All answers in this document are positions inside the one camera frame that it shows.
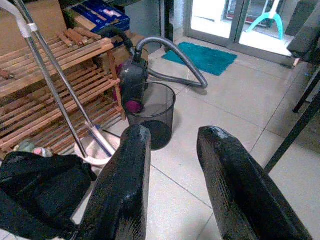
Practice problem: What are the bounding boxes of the blue cardboard box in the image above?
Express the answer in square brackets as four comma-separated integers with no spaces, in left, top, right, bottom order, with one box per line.
[70,0,131,35]

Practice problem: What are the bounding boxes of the black metal table leg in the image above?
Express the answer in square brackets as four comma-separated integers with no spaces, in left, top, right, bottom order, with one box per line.
[292,71,320,114]
[264,91,320,174]

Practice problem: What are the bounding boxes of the brown cardboard box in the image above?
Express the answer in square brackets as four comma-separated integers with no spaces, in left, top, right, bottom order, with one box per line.
[0,0,68,57]

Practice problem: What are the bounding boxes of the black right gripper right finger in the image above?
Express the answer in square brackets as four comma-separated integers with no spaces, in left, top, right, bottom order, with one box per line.
[196,125,313,240]

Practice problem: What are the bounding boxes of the teal floor mat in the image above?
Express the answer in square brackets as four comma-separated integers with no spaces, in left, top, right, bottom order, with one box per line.
[161,41,239,77]

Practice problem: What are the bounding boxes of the silver metal mop pole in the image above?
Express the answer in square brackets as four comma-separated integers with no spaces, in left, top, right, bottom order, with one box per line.
[18,0,116,157]
[11,0,88,159]

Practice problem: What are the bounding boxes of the black bag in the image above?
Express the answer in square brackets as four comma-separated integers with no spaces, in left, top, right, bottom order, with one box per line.
[0,150,98,240]

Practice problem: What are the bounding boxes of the white mop bucket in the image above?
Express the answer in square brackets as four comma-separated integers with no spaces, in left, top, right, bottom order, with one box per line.
[74,127,123,168]

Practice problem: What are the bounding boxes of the black mesh waste bin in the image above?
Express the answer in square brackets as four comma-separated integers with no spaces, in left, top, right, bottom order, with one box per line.
[125,81,177,151]

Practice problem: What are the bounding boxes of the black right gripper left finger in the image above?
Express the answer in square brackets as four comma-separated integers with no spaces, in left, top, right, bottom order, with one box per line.
[77,124,152,240]

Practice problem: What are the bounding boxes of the teal and white stand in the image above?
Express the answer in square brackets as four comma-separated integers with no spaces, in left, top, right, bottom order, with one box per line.
[246,0,285,41]

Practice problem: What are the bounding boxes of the grey canister vacuum cleaner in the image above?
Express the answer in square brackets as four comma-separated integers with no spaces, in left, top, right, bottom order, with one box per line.
[117,41,150,115]

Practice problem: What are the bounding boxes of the grey vacuum hose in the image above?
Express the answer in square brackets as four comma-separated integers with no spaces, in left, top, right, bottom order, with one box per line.
[136,37,209,89]

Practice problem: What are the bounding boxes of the dark table top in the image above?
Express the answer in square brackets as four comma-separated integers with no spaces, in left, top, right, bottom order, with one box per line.
[286,0,320,66]

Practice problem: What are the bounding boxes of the wooden slatted shoe rack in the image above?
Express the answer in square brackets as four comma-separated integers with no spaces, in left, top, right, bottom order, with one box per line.
[0,26,127,156]

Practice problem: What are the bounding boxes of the glass sliding door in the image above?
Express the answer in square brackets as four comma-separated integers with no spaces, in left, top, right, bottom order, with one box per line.
[184,0,298,67]

